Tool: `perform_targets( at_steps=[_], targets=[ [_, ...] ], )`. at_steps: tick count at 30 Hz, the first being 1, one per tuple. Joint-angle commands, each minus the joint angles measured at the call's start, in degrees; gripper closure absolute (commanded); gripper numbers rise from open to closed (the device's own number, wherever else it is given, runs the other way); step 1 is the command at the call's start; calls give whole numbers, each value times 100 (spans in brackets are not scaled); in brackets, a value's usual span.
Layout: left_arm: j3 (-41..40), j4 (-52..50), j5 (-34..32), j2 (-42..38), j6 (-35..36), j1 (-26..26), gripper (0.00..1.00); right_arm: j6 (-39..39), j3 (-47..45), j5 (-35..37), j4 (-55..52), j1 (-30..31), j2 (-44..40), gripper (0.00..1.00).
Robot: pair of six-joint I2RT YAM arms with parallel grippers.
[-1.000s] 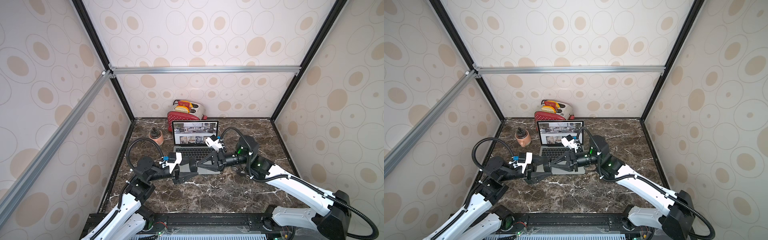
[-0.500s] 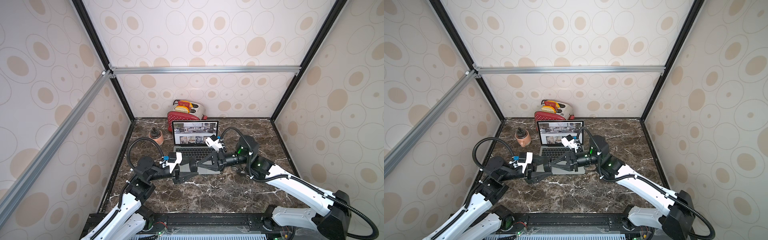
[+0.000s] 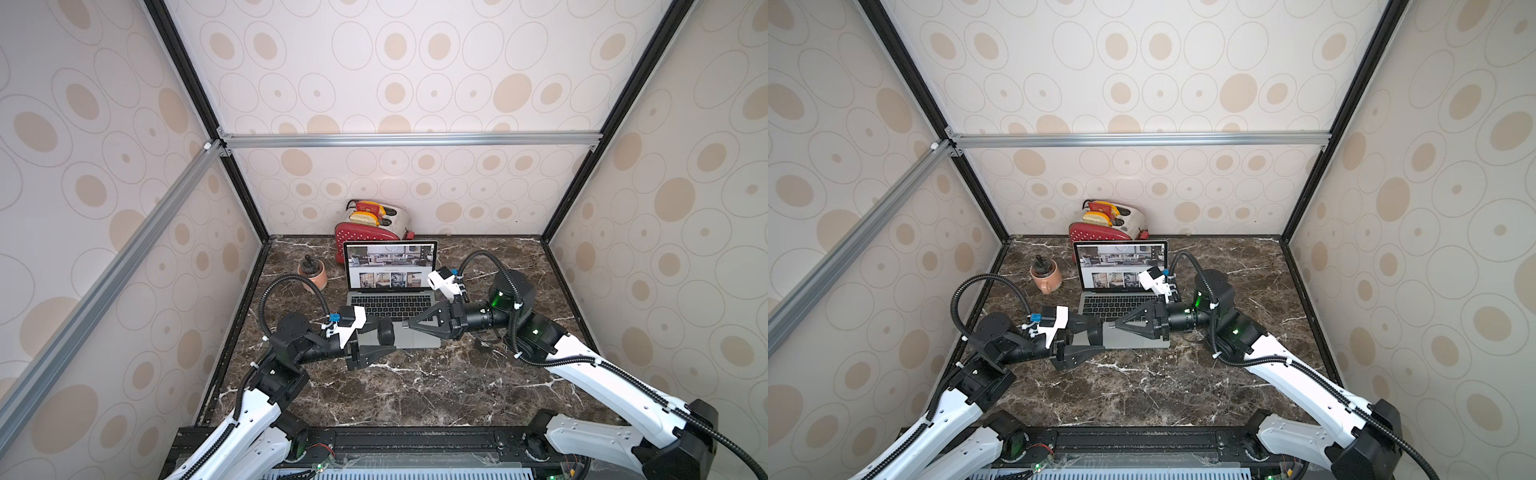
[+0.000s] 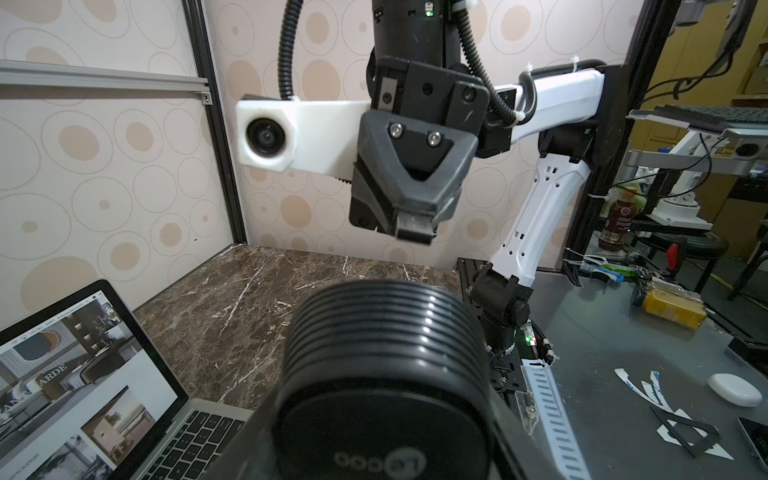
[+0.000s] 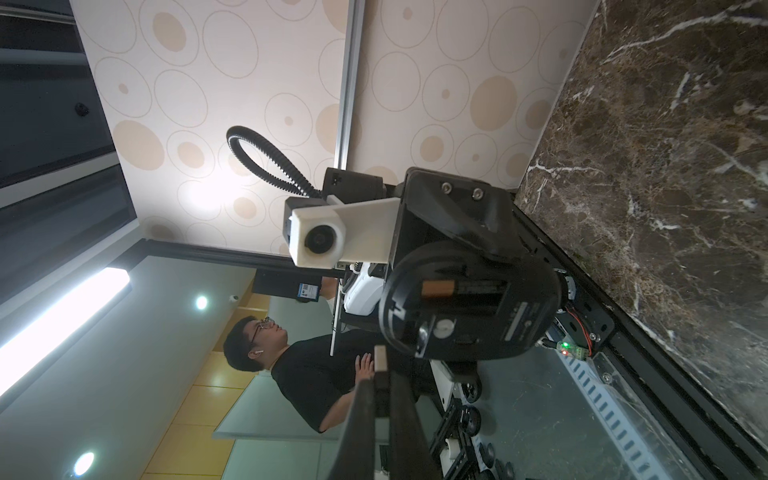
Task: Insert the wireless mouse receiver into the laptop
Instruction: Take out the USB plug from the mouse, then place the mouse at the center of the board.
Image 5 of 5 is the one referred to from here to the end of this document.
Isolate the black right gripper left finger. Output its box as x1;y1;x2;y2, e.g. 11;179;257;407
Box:
327;380;376;480

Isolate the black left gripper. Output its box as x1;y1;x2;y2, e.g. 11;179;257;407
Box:
388;167;528;270

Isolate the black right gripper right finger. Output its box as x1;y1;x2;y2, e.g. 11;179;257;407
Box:
389;373;441;480

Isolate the black wireless mouse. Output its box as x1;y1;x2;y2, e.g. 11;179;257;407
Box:
379;241;563;362

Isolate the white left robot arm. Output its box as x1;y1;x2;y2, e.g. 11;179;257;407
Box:
226;126;546;322

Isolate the person in black shirt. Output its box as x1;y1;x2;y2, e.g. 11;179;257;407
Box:
223;315;439;434

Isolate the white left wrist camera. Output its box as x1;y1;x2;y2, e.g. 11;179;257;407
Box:
283;196;400;269

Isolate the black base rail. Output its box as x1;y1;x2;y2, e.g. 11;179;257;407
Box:
513;207;767;479

